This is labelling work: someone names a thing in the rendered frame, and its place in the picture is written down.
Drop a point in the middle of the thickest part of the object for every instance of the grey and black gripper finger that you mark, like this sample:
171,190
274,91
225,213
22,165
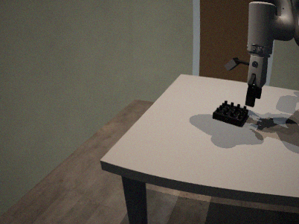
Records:
250,96
258,93

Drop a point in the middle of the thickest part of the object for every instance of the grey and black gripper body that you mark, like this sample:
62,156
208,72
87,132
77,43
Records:
258,65

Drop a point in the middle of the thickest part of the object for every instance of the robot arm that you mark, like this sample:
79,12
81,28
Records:
265,23

